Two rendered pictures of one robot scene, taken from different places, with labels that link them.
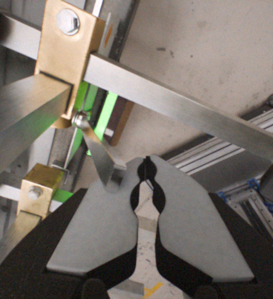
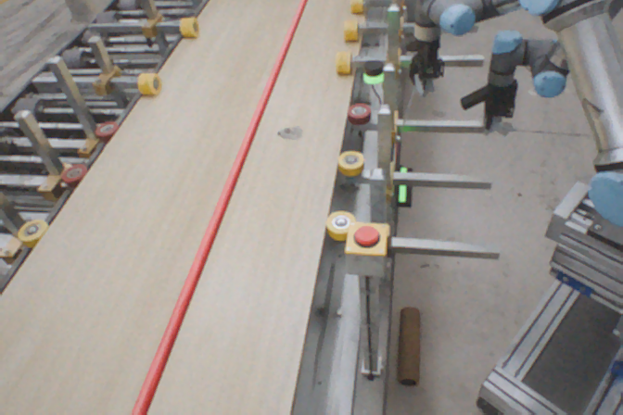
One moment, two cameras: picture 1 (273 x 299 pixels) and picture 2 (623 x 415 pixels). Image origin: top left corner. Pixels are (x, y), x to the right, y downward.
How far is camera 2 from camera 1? 161 cm
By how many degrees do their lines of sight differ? 76
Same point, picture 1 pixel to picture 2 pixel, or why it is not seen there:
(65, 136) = not seen: hidden behind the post
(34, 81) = not seen: hidden behind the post
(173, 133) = (493, 348)
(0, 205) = (316, 308)
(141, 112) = (434, 333)
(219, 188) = (610, 364)
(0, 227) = (312, 347)
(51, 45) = not seen: hidden behind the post
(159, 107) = (425, 123)
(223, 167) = (580, 326)
